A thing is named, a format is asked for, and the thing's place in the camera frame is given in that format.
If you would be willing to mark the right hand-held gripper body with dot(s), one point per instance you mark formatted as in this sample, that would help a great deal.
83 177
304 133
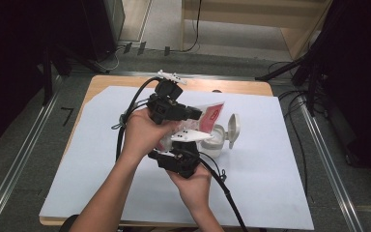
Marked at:
182 159

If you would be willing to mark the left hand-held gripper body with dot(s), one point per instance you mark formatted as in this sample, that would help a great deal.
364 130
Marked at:
165 106

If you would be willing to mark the red and white sugar bag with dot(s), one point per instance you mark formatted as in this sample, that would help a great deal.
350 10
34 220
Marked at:
211 116

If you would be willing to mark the person's right hand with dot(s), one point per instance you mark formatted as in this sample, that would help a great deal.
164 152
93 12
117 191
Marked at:
194 190

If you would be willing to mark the person's left hand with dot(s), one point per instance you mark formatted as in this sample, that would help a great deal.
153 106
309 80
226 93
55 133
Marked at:
140 135

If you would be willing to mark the black cabinet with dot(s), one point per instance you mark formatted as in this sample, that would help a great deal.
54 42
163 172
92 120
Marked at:
109 22

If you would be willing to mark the black stand leg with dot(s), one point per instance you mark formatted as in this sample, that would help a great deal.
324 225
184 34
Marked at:
286 66

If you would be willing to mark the light wooden shelf unit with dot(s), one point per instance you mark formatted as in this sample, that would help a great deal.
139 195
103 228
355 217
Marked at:
238 16

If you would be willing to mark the black curtain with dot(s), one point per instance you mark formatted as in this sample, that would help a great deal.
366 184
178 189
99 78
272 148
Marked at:
360 80

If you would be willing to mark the metal floor rail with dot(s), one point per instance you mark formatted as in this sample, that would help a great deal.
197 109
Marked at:
331 167
16 167

